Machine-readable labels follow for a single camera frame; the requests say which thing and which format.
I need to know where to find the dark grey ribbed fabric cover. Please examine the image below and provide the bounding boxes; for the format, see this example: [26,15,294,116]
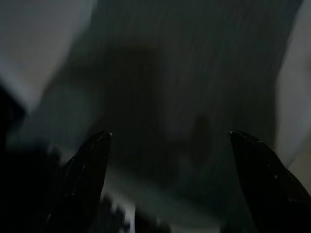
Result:
[7,0,303,233]

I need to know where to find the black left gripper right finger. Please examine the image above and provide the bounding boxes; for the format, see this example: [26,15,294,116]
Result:
[229,130,311,233]

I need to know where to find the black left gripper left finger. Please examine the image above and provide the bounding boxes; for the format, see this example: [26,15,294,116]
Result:
[43,130,113,233]

